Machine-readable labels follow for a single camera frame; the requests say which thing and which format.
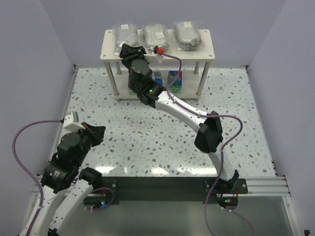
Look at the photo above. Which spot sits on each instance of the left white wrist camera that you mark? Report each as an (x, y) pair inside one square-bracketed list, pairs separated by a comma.
[(71, 122)]

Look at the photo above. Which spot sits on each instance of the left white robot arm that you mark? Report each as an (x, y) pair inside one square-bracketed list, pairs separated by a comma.
[(54, 207)]

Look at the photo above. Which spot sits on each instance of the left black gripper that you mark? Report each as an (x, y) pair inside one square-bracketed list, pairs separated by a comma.
[(91, 134)]

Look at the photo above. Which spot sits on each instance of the silver scourer pack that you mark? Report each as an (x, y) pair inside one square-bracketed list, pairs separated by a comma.
[(187, 36), (125, 34), (156, 35)]

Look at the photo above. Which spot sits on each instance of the aluminium frame rail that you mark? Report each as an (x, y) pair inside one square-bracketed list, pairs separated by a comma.
[(270, 186)]

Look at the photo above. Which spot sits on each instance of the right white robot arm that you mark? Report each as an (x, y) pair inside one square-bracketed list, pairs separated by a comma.
[(207, 126)]

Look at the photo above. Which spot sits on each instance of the white two-tier shelf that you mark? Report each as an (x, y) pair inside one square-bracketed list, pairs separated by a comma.
[(195, 66)]

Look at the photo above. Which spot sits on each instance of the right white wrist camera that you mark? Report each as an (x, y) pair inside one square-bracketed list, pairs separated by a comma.
[(153, 56)]

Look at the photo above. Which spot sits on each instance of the green sponge pack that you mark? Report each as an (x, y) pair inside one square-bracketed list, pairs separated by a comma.
[(175, 78), (158, 78), (131, 91)]

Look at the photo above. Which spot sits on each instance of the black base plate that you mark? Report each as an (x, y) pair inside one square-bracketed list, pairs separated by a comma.
[(174, 189)]

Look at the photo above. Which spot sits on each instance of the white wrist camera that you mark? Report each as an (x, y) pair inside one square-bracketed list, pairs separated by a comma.
[(71, 122), (153, 56)]

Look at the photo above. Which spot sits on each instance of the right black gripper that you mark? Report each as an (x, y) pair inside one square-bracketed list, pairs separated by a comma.
[(133, 57)]

